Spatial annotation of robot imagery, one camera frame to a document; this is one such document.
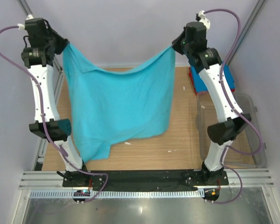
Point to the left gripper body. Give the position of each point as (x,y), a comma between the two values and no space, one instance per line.
(56,43)

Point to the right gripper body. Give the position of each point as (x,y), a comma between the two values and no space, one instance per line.
(180,45)

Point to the cyan t shirt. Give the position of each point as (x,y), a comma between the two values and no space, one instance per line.
(109,107)

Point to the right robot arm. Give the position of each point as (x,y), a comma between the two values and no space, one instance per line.
(207,63)

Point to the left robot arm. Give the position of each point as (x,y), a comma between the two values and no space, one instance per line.
(48,124)

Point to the folded blue t shirt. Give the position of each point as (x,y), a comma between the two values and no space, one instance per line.
(200,86)

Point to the clear plastic bin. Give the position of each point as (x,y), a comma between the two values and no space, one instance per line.
(247,141)

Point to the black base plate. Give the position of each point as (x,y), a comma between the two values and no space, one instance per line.
(143,180)

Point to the white slotted cable duct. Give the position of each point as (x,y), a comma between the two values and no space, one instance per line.
(83,194)

